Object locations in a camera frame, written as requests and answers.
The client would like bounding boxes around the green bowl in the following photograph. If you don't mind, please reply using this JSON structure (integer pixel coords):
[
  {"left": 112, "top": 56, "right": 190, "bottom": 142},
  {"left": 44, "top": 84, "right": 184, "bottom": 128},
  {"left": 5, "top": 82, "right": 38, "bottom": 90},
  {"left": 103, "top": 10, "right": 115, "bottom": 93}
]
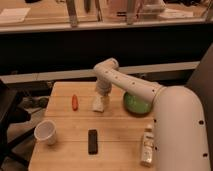
[{"left": 123, "top": 92, "right": 152, "bottom": 116}]

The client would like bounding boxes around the dark chair at right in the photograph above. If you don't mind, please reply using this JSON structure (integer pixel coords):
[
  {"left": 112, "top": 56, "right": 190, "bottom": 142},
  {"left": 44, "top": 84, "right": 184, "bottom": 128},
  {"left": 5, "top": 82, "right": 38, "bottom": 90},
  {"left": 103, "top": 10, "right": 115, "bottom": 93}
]
[{"left": 185, "top": 43, "right": 213, "bottom": 114}]

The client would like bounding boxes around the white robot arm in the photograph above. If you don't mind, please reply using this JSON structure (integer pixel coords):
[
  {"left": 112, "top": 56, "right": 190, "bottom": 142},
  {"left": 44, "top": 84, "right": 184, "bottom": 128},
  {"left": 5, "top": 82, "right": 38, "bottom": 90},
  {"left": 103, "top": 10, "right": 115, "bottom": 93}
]
[{"left": 94, "top": 58, "right": 212, "bottom": 171}]

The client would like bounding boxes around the white paper sheet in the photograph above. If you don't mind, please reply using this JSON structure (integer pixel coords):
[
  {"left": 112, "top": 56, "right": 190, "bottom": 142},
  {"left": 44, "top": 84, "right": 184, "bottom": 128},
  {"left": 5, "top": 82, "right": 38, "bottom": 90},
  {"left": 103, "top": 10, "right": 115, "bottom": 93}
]
[{"left": 0, "top": 8, "right": 30, "bottom": 24}]

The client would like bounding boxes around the dark chair at left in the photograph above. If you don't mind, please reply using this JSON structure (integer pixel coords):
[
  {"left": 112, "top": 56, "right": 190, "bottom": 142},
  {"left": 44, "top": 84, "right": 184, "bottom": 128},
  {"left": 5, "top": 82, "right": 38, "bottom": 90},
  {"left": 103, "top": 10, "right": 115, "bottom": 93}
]
[{"left": 0, "top": 79, "right": 35, "bottom": 167}]

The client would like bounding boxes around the wooden table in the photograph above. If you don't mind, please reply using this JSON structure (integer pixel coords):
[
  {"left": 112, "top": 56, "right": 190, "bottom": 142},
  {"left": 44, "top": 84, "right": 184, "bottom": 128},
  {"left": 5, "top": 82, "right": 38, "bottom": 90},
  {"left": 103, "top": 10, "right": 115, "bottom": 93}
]
[{"left": 29, "top": 82, "right": 155, "bottom": 171}]

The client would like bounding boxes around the dark chair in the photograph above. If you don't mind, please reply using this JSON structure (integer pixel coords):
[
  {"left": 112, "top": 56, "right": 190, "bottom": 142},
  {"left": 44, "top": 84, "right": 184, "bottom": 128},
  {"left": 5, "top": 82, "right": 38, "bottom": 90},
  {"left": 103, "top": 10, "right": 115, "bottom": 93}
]
[
  {"left": 0, "top": 79, "right": 35, "bottom": 167},
  {"left": 185, "top": 43, "right": 213, "bottom": 114}
]

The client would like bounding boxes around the white plastic bottle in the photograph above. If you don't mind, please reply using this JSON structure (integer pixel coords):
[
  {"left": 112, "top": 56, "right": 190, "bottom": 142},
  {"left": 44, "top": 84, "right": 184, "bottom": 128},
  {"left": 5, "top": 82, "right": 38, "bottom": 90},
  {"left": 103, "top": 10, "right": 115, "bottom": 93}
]
[{"left": 140, "top": 124, "right": 154, "bottom": 167}]

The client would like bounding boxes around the black rectangular remote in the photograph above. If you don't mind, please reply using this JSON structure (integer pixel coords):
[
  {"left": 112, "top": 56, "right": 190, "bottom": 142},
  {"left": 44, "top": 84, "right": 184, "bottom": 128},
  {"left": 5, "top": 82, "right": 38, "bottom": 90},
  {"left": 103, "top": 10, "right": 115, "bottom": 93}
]
[{"left": 88, "top": 130, "right": 98, "bottom": 155}]

